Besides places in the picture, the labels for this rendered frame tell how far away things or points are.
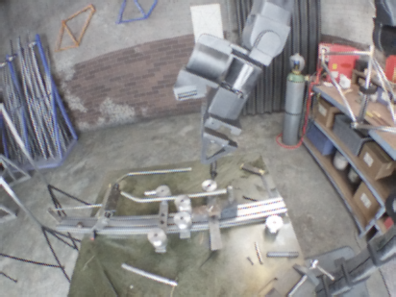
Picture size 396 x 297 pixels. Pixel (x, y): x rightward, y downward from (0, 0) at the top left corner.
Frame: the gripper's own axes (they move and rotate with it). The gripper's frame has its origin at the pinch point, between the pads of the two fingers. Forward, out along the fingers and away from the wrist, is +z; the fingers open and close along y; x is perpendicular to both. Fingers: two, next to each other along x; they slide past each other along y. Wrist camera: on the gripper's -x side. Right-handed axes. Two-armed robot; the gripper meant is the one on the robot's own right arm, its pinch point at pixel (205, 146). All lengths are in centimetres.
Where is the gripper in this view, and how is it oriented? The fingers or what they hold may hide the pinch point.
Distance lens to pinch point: 41.9
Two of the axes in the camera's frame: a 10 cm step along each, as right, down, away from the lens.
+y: -0.2, 6.0, -8.0
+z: -3.8, 7.4, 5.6
